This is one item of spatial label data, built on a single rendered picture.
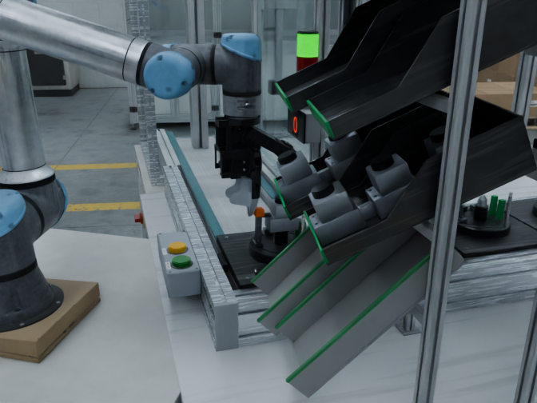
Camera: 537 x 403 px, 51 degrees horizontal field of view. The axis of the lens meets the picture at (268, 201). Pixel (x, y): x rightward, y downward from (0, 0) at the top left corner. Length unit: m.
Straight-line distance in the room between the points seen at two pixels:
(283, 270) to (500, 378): 0.43
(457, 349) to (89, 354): 0.70
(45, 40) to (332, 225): 0.57
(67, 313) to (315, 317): 0.53
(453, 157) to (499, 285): 0.70
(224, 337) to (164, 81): 0.49
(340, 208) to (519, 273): 0.69
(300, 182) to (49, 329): 0.57
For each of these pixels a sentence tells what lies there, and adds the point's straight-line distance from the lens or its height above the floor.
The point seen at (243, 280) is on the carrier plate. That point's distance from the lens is 1.12.
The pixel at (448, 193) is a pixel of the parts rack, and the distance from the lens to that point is 0.68.
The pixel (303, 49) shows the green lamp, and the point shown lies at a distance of 1.31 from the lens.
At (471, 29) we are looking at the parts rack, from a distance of 0.64.
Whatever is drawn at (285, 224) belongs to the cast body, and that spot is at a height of 1.04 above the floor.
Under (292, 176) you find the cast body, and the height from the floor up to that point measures 1.24.
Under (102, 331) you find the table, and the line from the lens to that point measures 1.21.
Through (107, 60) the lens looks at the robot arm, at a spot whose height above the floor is 1.40.
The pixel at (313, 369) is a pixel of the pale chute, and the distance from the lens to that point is 0.78.
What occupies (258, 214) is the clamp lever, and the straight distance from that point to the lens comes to 1.17.
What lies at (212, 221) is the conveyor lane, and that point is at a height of 0.95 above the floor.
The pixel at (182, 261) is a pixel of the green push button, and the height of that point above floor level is 0.97.
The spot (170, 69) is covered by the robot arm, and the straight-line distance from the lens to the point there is 0.93.
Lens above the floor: 1.51
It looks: 21 degrees down
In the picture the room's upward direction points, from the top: straight up
